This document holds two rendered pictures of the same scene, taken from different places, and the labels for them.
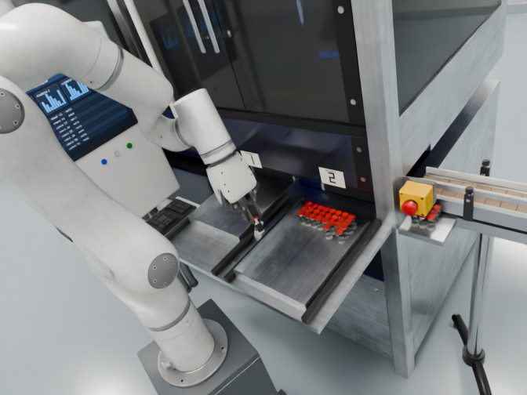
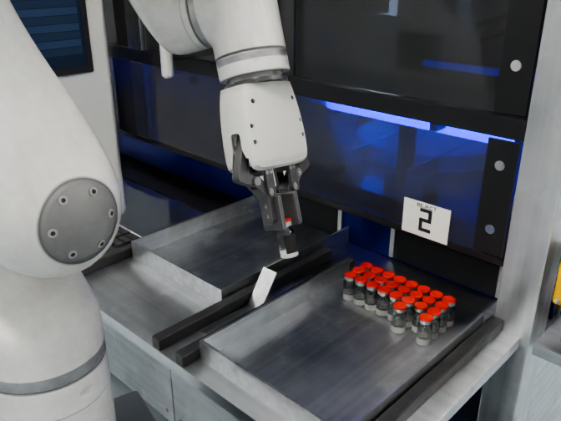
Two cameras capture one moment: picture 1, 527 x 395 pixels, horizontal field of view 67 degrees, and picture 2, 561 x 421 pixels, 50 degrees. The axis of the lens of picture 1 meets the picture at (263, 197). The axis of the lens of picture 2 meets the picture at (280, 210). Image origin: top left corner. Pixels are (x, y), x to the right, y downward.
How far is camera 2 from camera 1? 35 cm
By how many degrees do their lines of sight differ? 13
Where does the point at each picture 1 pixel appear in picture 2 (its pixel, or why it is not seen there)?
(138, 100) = not seen: outside the picture
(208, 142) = (245, 31)
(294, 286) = (320, 400)
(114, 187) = not seen: hidden behind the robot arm
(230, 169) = (269, 103)
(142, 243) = (53, 134)
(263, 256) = (263, 336)
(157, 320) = (18, 362)
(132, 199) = not seen: hidden behind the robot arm
